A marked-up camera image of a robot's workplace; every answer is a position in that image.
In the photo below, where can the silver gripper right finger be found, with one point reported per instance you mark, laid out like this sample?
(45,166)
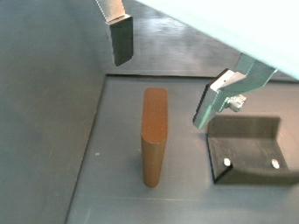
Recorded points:
(223,92)

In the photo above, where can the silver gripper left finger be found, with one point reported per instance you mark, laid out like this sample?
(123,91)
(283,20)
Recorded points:
(120,29)

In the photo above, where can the brown square-circle object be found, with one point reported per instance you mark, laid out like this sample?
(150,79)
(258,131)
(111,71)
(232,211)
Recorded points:
(154,133)

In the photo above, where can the black curved fixture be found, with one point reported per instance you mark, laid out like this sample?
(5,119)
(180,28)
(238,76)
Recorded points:
(244,152)

